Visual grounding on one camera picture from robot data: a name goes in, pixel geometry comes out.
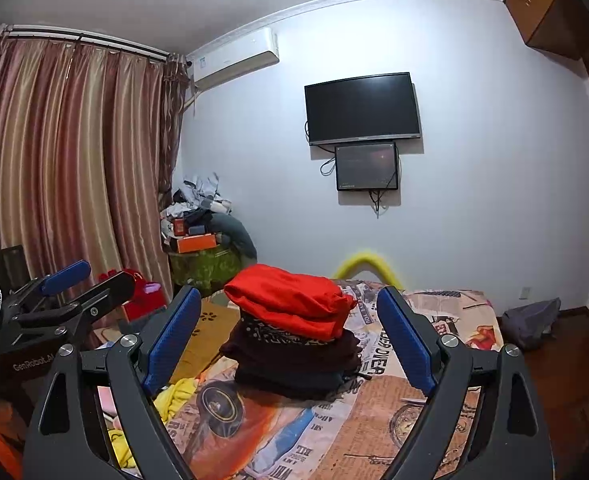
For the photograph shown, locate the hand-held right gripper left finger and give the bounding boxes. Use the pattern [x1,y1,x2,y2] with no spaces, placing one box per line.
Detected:
[21,284,203,480]

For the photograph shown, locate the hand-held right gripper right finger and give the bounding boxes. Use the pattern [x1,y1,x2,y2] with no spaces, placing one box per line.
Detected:
[375,285,556,480]

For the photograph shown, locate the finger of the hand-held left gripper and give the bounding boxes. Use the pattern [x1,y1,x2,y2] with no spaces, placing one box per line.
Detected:
[4,260,94,312]
[13,270,137,334]

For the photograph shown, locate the red zip jacket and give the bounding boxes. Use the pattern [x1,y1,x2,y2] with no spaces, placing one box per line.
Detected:
[223,263,358,342]

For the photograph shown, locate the stack of folded dark clothes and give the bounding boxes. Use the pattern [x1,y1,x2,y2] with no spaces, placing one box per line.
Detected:
[219,327,363,377]
[233,360,373,402]

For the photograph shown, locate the red flower plush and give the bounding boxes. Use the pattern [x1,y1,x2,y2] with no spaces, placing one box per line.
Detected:
[98,267,145,291]

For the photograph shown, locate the red storage box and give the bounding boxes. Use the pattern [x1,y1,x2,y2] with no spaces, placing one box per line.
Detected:
[123,282,168,322]

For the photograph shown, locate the yellow cloth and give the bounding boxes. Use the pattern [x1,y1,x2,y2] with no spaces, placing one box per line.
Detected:
[106,377,201,469]

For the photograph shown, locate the green patterned bag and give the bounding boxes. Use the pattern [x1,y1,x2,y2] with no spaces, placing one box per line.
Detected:
[168,247,244,295]

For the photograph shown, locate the pink plush toy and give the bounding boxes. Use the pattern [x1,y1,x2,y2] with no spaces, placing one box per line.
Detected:
[96,386,118,414]

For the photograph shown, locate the printed bed sheet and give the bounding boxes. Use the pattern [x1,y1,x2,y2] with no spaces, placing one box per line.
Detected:
[97,277,506,480]

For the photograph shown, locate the yellow curved tube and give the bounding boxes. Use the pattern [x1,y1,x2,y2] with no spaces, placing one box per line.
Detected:
[332,249,406,292]

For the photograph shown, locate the orange box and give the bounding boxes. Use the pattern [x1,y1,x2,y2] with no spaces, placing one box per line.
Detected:
[176,232,218,255]

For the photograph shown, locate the black white patterned garment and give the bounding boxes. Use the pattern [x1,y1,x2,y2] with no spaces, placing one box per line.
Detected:
[236,310,348,349]

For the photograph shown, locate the striped brown curtain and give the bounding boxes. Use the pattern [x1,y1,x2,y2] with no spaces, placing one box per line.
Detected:
[0,24,191,313]

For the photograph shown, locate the grey bag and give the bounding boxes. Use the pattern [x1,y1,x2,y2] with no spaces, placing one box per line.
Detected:
[501,297,563,352]

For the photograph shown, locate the pile of white clutter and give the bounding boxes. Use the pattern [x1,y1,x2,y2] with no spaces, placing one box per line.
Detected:
[162,172,234,223]

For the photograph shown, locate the white air conditioner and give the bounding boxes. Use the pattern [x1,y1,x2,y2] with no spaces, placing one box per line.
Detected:
[186,28,281,92]

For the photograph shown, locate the black monitor cable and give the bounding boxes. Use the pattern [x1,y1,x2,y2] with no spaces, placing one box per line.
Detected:
[368,188,391,219]

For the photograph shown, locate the small black wall monitor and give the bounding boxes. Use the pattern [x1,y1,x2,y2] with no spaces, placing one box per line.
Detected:
[333,142,400,192]

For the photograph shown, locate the white curtain rail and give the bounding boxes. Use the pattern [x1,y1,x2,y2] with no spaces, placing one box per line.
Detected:
[3,23,172,64]

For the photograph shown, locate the black wall television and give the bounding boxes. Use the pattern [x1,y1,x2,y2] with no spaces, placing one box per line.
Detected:
[303,72,422,147]

